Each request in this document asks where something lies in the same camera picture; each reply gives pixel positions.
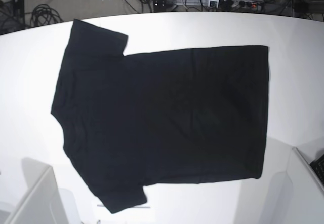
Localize coiled black cable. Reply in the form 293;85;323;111
30;4;64;28

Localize white partition panel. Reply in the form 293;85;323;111
1;165;69;223
289;147;323;202

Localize left white partition panel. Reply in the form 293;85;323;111
1;165;69;223

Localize black keyboard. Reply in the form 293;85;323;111
310;155;324;183

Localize white power strip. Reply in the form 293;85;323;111
174;0;265;10

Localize right white partition panel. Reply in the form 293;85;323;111
289;147;323;202

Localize black T-shirt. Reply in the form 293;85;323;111
51;20;269;214

